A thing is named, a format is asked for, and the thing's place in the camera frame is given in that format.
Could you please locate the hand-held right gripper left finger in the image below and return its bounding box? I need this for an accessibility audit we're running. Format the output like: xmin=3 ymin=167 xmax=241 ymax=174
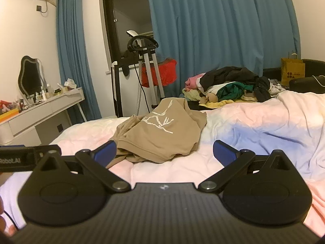
xmin=30 ymin=140 xmax=132 ymax=193

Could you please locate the row of cosmetic bottles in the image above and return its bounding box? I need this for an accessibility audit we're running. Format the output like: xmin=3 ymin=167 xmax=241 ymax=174
xmin=32 ymin=82 xmax=64 ymax=102

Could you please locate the pale green cloth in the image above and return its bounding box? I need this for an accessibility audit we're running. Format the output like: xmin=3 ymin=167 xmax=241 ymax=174
xmin=182 ymin=89 xmax=204 ymax=102

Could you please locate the yellow paper bag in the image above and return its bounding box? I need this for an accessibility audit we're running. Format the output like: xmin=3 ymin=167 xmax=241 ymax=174
xmin=281 ymin=52 xmax=306 ymax=86

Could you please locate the pastel tie-dye duvet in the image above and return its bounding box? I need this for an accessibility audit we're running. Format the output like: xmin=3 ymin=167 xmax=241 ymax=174
xmin=0 ymin=90 xmax=325 ymax=237

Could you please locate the tan t-shirt with white print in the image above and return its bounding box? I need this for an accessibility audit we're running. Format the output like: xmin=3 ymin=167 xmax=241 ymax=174
xmin=105 ymin=99 xmax=207 ymax=169

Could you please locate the black garment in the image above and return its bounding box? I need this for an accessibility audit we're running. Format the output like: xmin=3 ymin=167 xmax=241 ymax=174
xmin=200 ymin=66 xmax=271 ymax=102

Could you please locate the orange box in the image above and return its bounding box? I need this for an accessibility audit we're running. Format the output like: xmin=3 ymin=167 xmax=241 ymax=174
xmin=0 ymin=108 xmax=21 ymax=123

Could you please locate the yellow towel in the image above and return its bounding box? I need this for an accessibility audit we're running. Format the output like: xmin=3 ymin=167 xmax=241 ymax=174
xmin=199 ymin=99 xmax=235 ymax=108

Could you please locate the wavy frame mirror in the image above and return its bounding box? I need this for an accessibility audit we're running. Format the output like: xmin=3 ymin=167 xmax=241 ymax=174
xmin=17 ymin=55 xmax=47 ymax=100

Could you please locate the pink garment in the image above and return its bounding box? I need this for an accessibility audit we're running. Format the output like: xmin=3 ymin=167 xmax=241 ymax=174
xmin=185 ymin=73 xmax=207 ymax=90

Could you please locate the wide blue curtain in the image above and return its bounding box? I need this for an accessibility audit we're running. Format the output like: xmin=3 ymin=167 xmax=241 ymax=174
xmin=145 ymin=0 xmax=302 ymax=99

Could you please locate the black box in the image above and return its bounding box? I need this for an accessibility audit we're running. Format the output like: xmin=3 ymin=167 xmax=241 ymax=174
xmin=289 ymin=76 xmax=325 ymax=92

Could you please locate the white vanity desk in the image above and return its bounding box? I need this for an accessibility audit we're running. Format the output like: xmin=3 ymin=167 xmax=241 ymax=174
xmin=0 ymin=86 xmax=86 ymax=146

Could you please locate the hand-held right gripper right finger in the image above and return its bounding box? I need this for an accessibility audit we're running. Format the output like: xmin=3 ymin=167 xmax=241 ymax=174
xmin=198 ymin=140 xmax=297 ymax=193

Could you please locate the tissue box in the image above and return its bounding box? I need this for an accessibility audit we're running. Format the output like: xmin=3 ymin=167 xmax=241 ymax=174
xmin=63 ymin=78 xmax=77 ymax=90

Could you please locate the cream white garment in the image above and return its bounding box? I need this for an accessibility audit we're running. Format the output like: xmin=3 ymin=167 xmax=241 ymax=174
xmin=199 ymin=81 xmax=240 ymax=97

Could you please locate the black stand frame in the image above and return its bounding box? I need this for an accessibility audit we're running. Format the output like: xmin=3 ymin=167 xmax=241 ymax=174
xmin=111 ymin=61 xmax=130 ymax=118

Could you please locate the person's left hand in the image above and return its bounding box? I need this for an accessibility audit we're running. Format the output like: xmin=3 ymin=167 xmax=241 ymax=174
xmin=0 ymin=196 xmax=13 ymax=234

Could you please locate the red garment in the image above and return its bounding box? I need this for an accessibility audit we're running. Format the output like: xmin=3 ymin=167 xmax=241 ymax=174
xmin=140 ymin=58 xmax=178 ymax=87

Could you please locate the black armchair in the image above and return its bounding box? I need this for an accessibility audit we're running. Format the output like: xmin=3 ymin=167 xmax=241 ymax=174
xmin=263 ymin=59 xmax=325 ymax=87

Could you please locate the white patterned cloth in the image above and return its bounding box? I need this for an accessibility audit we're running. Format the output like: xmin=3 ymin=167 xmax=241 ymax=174
xmin=269 ymin=80 xmax=290 ymax=95

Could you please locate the dark glass window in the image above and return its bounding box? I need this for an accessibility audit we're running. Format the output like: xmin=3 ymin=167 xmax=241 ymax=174
xmin=102 ymin=0 xmax=154 ymax=72

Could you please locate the green garment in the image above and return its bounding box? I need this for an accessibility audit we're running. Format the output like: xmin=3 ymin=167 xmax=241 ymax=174
xmin=217 ymin=82 xmax=254 ymax=101

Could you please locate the garment steamer stand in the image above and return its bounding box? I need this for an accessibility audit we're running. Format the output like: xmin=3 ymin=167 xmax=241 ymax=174
xmin=126 ymin=30 xmax=166 ymax=116

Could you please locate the narrow blue curtain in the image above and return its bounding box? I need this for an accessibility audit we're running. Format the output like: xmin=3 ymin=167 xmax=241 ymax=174
xmin=56 ymin=0 xmax=102 ymax=120

